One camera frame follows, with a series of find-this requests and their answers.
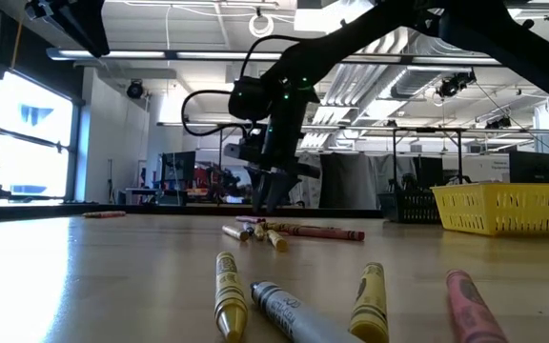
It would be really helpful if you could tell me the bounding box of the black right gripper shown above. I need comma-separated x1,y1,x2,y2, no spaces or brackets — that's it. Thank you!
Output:
223,75,322,214

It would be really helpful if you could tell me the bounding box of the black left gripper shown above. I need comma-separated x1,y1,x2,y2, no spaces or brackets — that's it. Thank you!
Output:
23,0,112,59

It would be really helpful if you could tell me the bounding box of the gold crayon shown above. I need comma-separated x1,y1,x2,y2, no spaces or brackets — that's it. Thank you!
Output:
260,221,304,233

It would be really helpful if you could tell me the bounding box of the long red crayon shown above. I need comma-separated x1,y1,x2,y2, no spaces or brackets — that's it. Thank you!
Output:
286,225,366,242

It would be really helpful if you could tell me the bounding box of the red equipment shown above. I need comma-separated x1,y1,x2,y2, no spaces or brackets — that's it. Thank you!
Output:
193,164,242,201

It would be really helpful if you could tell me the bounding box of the long ceiling light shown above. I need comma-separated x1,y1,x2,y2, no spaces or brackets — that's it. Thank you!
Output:
46,47,283,61

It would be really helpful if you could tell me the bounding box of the dark curtain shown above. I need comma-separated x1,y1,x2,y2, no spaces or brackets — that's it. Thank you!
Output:
319,151,381,210

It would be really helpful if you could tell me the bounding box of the large yellow crayon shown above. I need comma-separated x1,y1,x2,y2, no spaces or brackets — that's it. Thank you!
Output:
349,261,390,343
213,252,249,343

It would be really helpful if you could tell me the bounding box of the large grey crayon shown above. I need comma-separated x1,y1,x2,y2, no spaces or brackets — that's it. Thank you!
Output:
249,280,364,343

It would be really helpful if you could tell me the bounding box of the large window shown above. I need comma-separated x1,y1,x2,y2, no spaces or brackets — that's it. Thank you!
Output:
0,71,79,202

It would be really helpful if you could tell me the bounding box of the black plastic basket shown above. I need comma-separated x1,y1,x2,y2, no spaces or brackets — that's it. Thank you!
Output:
377,190,442,225

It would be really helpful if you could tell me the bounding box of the pale red crayon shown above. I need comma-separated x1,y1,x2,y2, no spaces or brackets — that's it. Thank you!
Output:
82,211,128,220

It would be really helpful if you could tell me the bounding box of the yellow plastic basket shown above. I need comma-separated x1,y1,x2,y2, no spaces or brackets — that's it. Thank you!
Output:
430,183,549,238

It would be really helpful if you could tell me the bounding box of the large pink crayon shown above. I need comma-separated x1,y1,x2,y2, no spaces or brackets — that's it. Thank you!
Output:
445,269,509,343

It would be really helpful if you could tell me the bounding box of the large black monitor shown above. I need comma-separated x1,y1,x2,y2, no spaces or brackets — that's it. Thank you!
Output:
509,151,549,185

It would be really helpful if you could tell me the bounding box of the black metal table frame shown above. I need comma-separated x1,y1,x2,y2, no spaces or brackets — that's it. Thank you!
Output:
215,122,291,207
391,126,465,188

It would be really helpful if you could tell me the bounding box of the round black ceiling camera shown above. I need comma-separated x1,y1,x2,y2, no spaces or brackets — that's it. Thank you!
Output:
126,79,145,100

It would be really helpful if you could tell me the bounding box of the black table edge rail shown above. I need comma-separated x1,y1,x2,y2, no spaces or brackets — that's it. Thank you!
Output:
0,203,383,220

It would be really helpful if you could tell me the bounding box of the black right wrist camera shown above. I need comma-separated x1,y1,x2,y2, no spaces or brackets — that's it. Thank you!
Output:
227,75,272,122

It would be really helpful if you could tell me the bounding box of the black right camera cable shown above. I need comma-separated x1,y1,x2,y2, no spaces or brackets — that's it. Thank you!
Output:
180,34,304,139

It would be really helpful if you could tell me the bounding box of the white cable coil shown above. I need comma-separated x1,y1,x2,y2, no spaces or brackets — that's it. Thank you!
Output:
248,12,275,40

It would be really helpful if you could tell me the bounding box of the black ceiling camera rig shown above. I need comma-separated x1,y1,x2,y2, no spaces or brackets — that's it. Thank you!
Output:
435,70,478,100
485,115,513,131

